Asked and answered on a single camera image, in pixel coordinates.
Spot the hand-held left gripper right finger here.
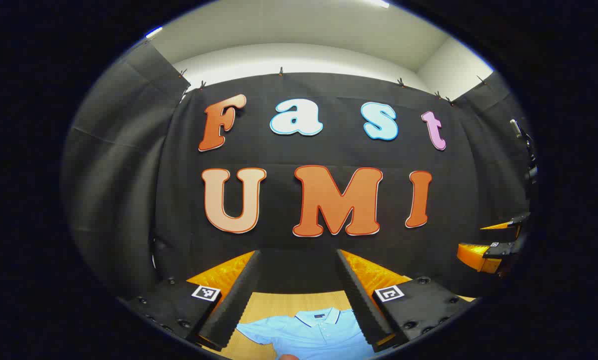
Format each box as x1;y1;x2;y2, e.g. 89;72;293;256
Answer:
335;248;478;353

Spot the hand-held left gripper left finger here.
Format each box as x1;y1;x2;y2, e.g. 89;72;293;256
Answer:
120;250;262;351

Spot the light blue T-shirt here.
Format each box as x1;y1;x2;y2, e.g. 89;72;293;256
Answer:
236;307;377;360

